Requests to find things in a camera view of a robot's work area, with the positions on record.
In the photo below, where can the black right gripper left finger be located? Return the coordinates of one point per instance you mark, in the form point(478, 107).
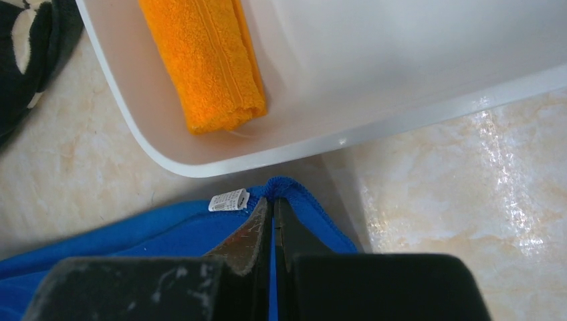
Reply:
point(230, 282)

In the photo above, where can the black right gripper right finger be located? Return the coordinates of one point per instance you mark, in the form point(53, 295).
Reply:
point(315, 282)

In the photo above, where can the blue towel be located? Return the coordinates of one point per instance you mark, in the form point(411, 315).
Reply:
point(182, 229)

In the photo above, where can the orange towel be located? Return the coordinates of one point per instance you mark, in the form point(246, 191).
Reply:
point(208, 53)

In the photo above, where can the white plastic basin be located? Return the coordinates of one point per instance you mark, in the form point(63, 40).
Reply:
point(336, 73)

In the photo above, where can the black floral blanket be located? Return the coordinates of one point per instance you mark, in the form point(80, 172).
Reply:
point(37, 40)

